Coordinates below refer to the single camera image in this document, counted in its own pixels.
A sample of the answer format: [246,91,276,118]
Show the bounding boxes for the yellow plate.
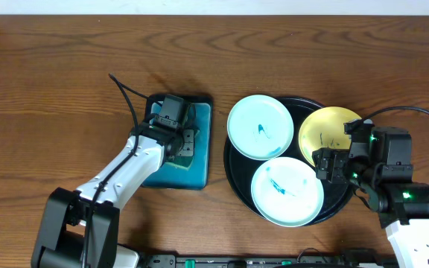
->
[298,106,360,167]

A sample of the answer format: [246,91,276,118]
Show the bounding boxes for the light blue plate bottom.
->
[250,157,325,228]

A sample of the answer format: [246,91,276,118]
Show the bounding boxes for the light blue plate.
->
[226,95,295,161]
[250,157,325,228]

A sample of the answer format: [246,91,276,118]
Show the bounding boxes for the green yellow sponge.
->
[168,156,194,170]

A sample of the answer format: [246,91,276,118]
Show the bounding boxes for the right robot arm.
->
[312,124,429,267]

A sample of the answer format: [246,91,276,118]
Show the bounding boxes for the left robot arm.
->
[31,126,198,267]

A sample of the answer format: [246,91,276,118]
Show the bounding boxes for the rectangular tray with blue water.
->
[142,95,212,190]

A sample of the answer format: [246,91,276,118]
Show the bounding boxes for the light blue plate top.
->
[226,95,295,161]

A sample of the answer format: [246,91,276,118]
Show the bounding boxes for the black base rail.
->
[137,255,398,268]

